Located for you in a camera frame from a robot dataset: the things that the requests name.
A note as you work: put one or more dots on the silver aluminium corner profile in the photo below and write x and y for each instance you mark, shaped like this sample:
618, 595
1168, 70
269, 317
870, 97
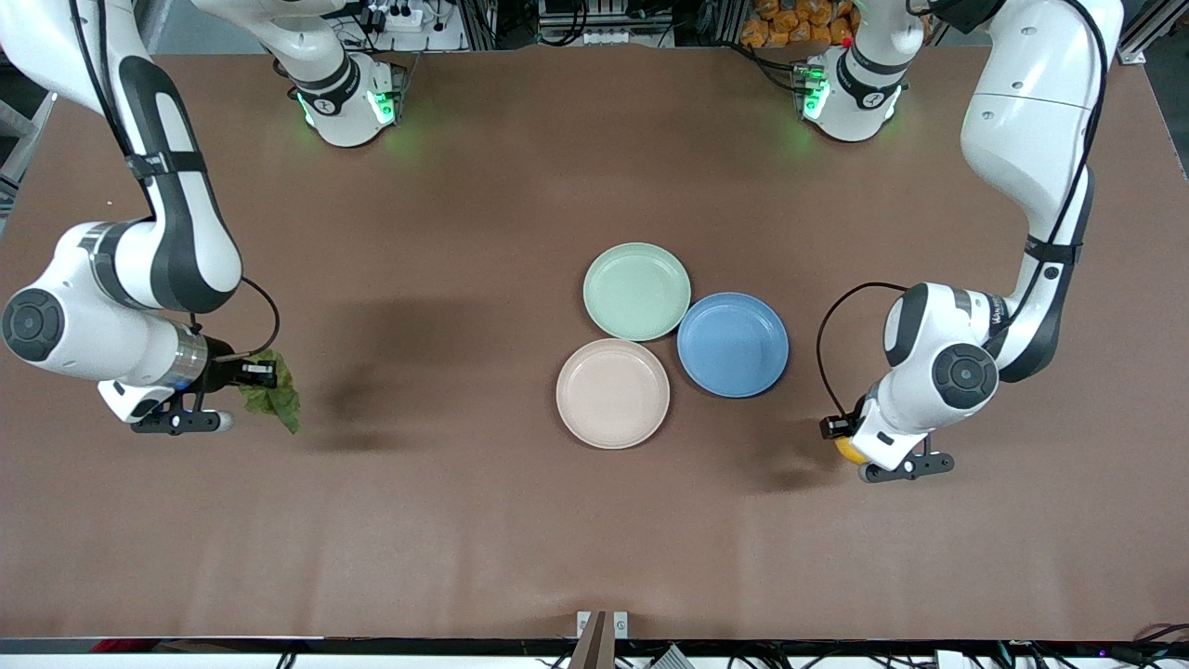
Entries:
1143, 37

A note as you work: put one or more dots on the brown camera post with brackets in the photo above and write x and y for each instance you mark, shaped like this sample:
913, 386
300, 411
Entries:
594, 646

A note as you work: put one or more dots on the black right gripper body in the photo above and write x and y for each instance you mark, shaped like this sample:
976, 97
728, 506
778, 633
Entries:
222, 371

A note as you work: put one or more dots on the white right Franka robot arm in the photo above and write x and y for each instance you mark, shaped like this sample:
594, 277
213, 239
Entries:
74, 325

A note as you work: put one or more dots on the pale pink round plate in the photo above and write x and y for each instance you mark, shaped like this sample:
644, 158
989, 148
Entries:
613, 394

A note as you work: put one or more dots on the blue round plate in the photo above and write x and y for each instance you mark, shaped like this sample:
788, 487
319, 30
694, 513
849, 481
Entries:
734, 346

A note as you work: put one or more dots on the pale green round plate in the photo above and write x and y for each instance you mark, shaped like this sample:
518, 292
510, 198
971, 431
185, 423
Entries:
636, 291

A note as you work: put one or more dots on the green lettuce leaf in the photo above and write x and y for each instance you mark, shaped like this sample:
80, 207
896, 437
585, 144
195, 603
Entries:
279, 404

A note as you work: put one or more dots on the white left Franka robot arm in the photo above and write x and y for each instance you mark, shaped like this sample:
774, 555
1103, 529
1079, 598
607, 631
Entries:
1022, 121

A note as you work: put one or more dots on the silver aluminium frame profile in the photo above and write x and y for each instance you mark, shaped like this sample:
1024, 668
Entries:
28, 139

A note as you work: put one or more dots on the small white power strip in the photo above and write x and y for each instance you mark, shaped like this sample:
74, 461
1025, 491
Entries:
608, 37

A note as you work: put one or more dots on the bag of orange items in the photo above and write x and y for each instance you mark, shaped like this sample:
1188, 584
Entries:
790, 23

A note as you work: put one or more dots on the white power strip with plugs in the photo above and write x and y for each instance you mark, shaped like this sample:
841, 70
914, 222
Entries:
399, 17

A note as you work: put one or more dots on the yellow lemon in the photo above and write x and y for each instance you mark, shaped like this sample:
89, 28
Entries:
847, 451

